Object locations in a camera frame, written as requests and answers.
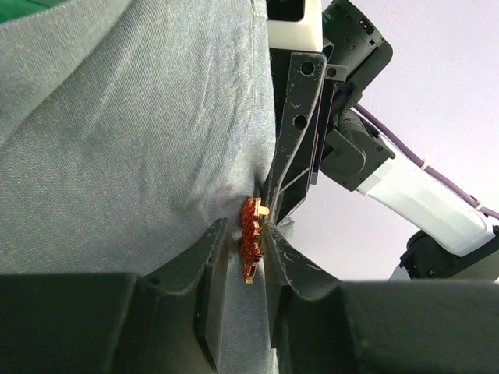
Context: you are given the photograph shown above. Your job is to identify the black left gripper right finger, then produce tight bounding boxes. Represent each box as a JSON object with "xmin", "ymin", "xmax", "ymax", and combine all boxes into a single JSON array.
[{"xmin": 263, "ymin": 224, "xmax": 498, "ymax": 373}]

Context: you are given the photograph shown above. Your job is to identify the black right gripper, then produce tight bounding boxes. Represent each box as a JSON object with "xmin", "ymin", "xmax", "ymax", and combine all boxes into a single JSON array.
[{"xmin": 266, "ymin": 48, "xmax": 336, "ymax": 225}]

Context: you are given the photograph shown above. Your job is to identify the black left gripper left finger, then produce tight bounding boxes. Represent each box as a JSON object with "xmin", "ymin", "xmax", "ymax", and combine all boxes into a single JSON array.
[{"xmin": 1, "ymin": 219, "xmax": 228, "ymax": 373}]

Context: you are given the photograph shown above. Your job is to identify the gold leaf brooch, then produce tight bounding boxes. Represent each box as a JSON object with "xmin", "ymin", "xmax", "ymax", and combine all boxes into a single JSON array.
[{"xmin": 239, "ymin": 196, "xmax": 270, "ymax": 285}]

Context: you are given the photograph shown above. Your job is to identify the grey button shirt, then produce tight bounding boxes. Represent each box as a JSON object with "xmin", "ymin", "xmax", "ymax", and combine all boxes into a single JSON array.
[{"xmin": 0, "ymin": 0, "xmax": 297, "ymax": 374}]

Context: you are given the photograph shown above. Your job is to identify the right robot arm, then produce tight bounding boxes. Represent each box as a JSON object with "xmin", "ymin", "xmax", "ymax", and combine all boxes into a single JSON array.
[{"xmin": 264, "ymin": 1, "xmax": 498, "ymax": 281}]

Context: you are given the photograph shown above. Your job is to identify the green plastic tray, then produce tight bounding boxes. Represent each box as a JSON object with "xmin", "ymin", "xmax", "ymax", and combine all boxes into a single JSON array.
[{"xmin": 0, "ymin": 0, "xmax": 65, "ymax": 23}]

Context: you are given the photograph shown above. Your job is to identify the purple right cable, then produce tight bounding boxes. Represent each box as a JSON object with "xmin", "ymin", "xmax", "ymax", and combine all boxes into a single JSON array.
[{"xmin": 353, "ymin": 103, "xmax": 499, "ymax": 220}]

